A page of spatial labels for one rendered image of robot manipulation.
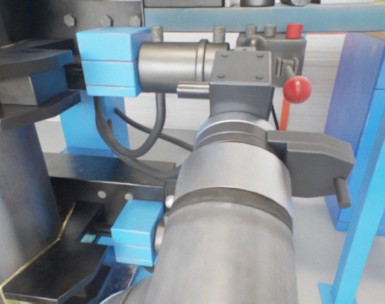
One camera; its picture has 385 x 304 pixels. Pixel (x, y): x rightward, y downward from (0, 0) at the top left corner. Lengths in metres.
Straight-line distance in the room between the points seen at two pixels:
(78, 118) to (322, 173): 0.96
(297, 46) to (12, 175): 0.62
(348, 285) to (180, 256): 1.20
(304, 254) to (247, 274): 1.42
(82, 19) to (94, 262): 0.56
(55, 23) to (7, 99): 0.28
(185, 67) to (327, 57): 2.07
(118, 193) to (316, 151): 0.74
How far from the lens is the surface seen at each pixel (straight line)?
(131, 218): 0.85
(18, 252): 0.85
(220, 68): 0.26
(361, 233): 1.19
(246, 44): 0.40
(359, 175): 1.60
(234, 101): 0.25
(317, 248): 1.64
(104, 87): 0.64
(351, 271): 1.30
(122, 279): 1.25
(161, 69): 0.60
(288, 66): 0.54
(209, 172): 0.20
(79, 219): 0.93
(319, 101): 2.67
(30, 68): 0.53
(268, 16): 0.68
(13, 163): 0.74
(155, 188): 0.87
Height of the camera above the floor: 1.08
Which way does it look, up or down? 27 degrees down
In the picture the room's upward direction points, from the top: 1 degrees counter-clockwise
